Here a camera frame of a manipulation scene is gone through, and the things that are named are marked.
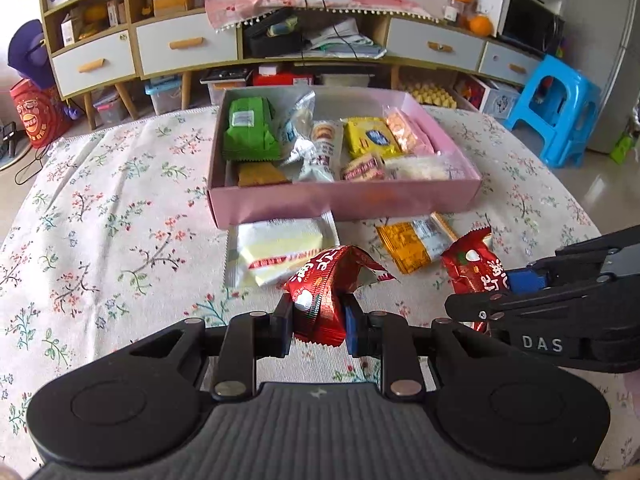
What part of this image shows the green snack packet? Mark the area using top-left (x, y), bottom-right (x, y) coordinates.
top-left (222, 96), bottom-right (280, 162)

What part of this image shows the clear bin orange handle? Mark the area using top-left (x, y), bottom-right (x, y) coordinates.
top-left (207, 81), bottom-right (251, 107)

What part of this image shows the orange snack packet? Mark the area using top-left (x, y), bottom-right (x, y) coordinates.
top-left (375, 212), bottom-right (460, 275)

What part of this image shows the clear bin white lid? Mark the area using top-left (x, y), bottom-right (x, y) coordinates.
top-left (319, 73), bottom-right (374, 89)

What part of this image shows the clear silver snack packet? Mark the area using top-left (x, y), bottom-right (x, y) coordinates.
top-left (277, 89), bottom-right (317, 169)

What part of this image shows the clear bin blue lid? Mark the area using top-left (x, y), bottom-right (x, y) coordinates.
top-left (144, 77), bottom-right (184, 115)

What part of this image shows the red cardboard box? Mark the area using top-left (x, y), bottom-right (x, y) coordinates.
top-left (252, 70), bottom-right (315, 87)

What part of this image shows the floral tablecloth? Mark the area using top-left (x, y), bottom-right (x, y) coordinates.
top-left (0, 105), bottom-right (640, 480)

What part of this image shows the pink cardboard box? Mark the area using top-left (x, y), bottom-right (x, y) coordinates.
top-left (206, 87), bottom-right (484, 229)

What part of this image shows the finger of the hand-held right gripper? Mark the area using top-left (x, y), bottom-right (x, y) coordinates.
top-left (507, 226), bottom-right (640, 294)
top-left (444, 274), bottom-right (617, 325)

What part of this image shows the black storage case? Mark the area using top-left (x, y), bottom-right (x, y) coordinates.
top-left (243, 7), bottom-right (305, 59)

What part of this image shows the grey refrigerator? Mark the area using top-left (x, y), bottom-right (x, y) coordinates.
top-left (587, 0), bottom-right (640, 157)

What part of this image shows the clear white snack packet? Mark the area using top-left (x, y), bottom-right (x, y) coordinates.
top-left (384, 153), bottom-right (451, 181)

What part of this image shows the red and white biscuit packet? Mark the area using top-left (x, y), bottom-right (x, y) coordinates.
top-left (340, 153), bottom-right (389, 182)

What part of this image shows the black microwave oven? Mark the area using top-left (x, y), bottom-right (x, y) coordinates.
top-left (500, 0), bottom-right (566, 57)

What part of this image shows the pink checked cloth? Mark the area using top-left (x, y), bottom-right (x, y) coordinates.
top-left (204, 0), bottom-right (439, 37)

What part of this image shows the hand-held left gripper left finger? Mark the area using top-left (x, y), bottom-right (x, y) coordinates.
top-left (128, 292), bottom-right (297, 402)

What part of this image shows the pile of loose papers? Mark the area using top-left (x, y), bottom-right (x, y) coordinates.
top-left (302, 17), bottom-right (387, 59)

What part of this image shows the red printed bag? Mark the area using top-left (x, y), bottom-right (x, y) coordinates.
top-left (10, 77), bottom-right (71, 150)

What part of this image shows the white cookie packet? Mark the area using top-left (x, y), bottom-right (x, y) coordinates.
top-left (292, 120), bottom-right (346, 184)

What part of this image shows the white and yellow snack packet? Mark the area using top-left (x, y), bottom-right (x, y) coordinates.
top-left (224, 211), bottom-right (341, 289)

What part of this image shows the red snack packet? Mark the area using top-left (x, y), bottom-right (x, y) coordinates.
top-left (283, 244), bottom-right (401, 347)
top-left (439, 226), bottom-right (512, 334)

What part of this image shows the white drawer wooden handle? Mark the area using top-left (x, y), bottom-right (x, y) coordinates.
top-left (386, 17), bottom-right (485, 72)
top-left (135, 12), bottom-right (240, 79)
top-left (478, 40), bottom-right (544, 87)
top-left (50, 30), bottom-right (136, 99)

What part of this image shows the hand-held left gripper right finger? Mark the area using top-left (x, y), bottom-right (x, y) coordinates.
top-left (342, 294), bottom-right (505, 401)

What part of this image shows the white printed toy box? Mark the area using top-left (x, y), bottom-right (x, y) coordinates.
top-left (467, 73), bottom-right (524, 120)

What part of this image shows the small clear plastic bin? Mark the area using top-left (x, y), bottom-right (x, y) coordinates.
top-left (92, 92), bottom-right (124, 124)

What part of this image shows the yellow egg tray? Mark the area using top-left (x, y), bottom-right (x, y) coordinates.
top-left (399, 72), bottom-right (459, 109)

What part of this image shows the pink wafer packet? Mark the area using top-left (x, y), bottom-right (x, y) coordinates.
top-left (383, 105), bottom-right (435, 156)

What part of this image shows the yellow cardboard box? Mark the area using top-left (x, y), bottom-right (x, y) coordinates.
top-left (152, 0), bottom-right (194, 17)

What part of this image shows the blue plastic stool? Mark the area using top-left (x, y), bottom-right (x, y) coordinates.
top-left (503, 53), bottom-right (604, 170)

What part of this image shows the purple hat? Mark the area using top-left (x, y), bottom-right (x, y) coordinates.
top-left (7, 18), bottom-right (56, 92)

